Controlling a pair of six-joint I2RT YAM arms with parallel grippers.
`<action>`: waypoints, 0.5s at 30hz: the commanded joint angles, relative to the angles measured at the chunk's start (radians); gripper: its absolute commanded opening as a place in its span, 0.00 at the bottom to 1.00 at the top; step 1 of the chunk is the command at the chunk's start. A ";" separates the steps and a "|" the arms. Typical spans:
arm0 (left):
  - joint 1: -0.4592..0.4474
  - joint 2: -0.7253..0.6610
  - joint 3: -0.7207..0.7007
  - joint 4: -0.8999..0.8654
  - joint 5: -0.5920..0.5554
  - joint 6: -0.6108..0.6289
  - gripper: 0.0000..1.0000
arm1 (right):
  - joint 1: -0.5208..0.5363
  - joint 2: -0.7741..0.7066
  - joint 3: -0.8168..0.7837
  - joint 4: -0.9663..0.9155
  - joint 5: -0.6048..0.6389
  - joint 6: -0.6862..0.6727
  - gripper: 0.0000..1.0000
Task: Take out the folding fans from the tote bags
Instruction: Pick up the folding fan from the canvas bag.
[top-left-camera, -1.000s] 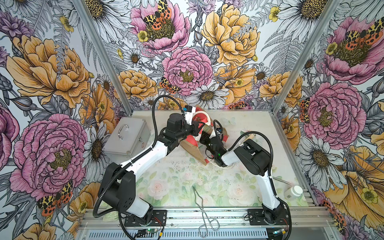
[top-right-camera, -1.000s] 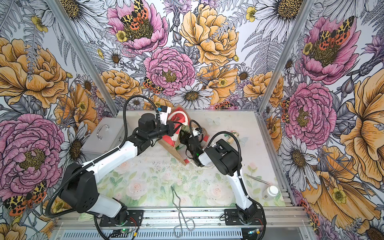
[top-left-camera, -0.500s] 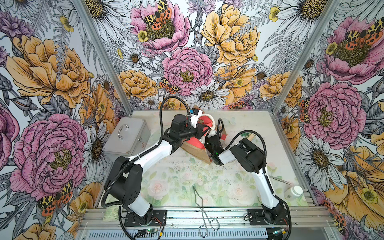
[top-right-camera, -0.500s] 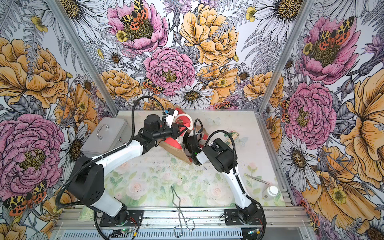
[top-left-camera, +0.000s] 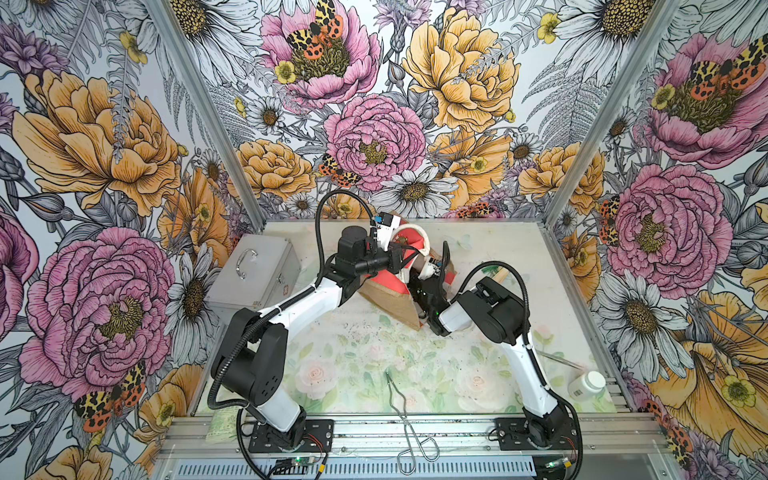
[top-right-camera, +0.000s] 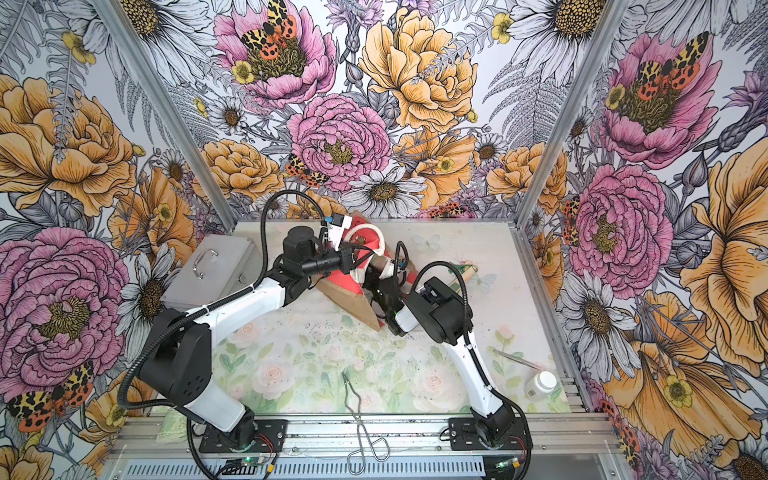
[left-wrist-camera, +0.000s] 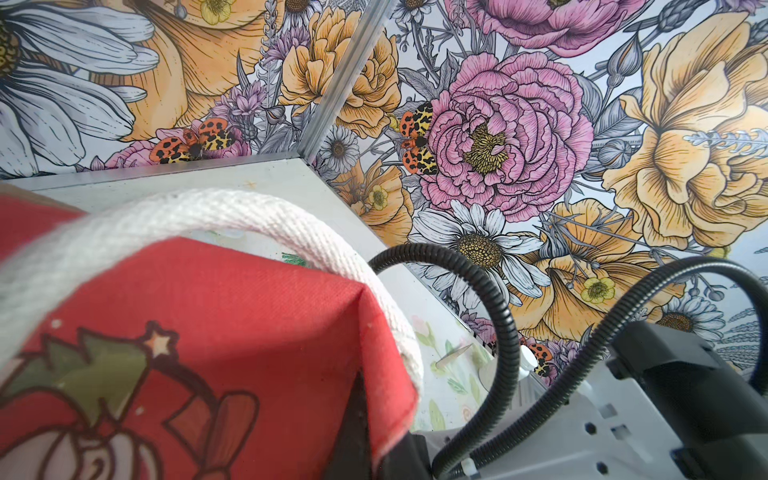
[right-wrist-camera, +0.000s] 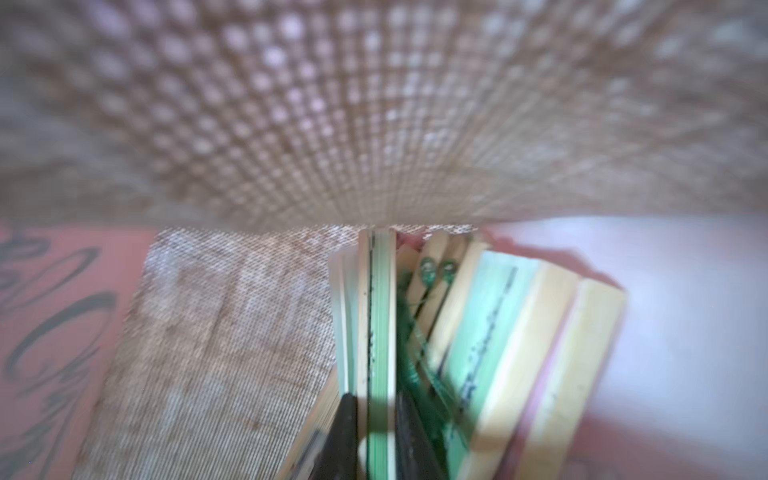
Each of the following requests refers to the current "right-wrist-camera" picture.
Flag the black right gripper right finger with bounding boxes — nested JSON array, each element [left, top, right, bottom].
[[395, 391, 445, 480]]

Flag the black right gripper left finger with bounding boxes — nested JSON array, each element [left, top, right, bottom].
[[310, 393, 358, 480]]

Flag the burlap tote bag red trim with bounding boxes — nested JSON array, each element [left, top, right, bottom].
[[1, 1, 767, 479]]

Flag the folding fans in bag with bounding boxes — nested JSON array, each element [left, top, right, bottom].
[[278, 228, 626, 479]]

